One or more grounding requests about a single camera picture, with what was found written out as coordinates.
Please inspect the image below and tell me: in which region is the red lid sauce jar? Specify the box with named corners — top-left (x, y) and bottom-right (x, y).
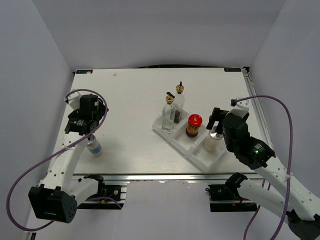
top-left (185, 114), bottom-right (203, 138)

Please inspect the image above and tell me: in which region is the silver lid white shaker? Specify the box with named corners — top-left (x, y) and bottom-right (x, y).
top-left (203, 130), bottom-right (223, 152)

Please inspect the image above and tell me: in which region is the blue label shaker bottle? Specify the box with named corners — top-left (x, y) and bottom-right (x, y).
top-left (86, 134), bottom-right (103, 157)

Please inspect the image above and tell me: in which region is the dark sauce oil bottle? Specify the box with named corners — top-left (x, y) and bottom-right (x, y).
top-left (173, 81), bottom-right (185, 123)

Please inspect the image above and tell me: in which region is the clear oil bottle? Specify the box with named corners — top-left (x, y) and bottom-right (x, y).
top-left (161, 92), bottom-right (176, 133)

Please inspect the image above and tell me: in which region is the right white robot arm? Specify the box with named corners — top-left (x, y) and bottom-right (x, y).
top-left (206, 107), bottom-right (320, 240)

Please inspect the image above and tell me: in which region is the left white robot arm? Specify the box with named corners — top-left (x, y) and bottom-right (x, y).
top-left (28, 94), bottom-right (107, 223)

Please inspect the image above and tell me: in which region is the white three-compartment tray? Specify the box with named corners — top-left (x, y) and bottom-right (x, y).
top-left (152, 109), bottom-right (227, 174)

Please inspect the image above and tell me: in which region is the left blue table sticker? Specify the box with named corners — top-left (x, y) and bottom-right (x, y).
top-left (75, 69), bottom-right (93, 75)

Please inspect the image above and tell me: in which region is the blue table sticker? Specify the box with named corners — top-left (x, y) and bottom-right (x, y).
top-left (224, 67), bottom-right (242, 73)
top-left (75, 69), bottom-right (93, 75)

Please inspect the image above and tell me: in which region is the right blue table sticker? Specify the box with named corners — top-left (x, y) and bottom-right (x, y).
top-left (224, 67), bottom-right (242, 73)

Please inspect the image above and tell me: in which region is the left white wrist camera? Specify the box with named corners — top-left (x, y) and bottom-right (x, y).
top-left (63, 91), bottom-right (82, 110)

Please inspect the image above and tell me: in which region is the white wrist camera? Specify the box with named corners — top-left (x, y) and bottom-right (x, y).
top-left (229, 98), bottom-right (249, 118)
top-left (63, 91), bottom-right (82, 110)

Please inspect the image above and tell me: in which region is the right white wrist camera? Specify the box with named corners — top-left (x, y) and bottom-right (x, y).
top-left (229, 98), bottom-right (249, 118)

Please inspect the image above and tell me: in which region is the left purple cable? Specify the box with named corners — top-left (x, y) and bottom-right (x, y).
top-left (6, 88), bottom-right (110, 231)

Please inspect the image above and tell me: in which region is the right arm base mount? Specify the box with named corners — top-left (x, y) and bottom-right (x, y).
top-left (205, 172), bottom-right (258, 213)

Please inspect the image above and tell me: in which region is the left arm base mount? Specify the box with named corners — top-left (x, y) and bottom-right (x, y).
top-left (77, 174), bottom-right (125, 210)

